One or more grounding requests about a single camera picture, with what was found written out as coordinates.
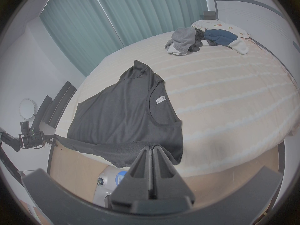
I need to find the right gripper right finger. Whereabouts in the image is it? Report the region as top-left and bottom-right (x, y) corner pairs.
(152, 145), (195, 206)

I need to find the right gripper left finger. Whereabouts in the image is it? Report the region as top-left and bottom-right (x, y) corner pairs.
(111, 145), (153, 206)

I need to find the black T-shirt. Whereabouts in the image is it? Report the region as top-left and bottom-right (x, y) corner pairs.
(53, 60), (184, 169)

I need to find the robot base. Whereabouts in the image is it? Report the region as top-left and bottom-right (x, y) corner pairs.
(92, 165), (132, 207)

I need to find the bed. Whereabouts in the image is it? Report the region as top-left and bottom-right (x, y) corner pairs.
(47, 0), (300, 181)

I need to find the round white mirror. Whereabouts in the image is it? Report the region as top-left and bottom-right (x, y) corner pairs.
(19, 98), (36, 120)

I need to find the white garment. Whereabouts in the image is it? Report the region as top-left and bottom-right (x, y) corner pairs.
(228, 37), (249, 55)
(167, 44), (185, 56)

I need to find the black shiny garment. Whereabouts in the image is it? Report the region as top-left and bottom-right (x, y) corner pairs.
(189, 29), (217, 53)

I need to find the grey garment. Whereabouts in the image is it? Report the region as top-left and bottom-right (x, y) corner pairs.
(165, 27), (197, 53)

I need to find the dark blue garment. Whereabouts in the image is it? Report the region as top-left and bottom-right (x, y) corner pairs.
(204, 29), (237, 47)

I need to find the white printed pillow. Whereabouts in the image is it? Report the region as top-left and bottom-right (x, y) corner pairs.
(190, 20), (251, 38)

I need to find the grey bedside table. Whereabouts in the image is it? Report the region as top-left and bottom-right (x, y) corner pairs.
(203, 10), (216, 21)

